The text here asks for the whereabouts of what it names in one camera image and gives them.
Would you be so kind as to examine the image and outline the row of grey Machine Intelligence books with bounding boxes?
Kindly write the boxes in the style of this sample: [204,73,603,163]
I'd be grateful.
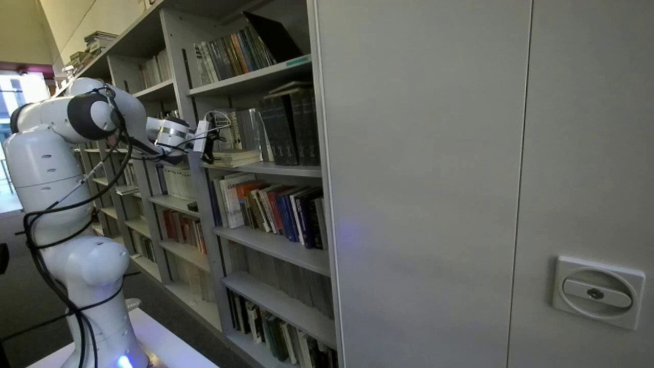
[214,79,321,166]

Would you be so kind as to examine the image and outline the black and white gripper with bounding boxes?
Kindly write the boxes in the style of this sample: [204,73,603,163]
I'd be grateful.
[192,111,217,163]

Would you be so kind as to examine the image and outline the grey bookshelf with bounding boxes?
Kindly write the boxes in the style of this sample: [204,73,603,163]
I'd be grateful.
[76,5,221,330]
[161,0,340,368]

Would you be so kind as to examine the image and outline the grey left bookshelf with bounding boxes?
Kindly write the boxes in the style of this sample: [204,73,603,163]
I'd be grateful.
[76,5,221,330]

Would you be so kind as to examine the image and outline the stack of pale journals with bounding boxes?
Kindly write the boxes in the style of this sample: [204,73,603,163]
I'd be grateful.
[207,150,261,168]

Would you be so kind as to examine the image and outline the row of colourful books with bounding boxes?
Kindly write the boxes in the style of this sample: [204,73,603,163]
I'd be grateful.
[212,174,330,248]

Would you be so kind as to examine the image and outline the grey middle bookshelf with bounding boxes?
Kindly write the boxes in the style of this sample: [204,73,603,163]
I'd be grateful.
[161,0,340,368]

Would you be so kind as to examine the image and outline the white robot table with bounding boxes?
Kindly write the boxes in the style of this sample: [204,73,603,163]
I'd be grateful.
[27,309,218,368]

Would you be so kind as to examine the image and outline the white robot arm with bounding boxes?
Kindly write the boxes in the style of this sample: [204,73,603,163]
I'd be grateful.
[5,78,214,368]

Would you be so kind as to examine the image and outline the round cabinet lock handle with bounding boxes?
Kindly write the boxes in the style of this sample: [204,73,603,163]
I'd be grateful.
[551,255,645,330]

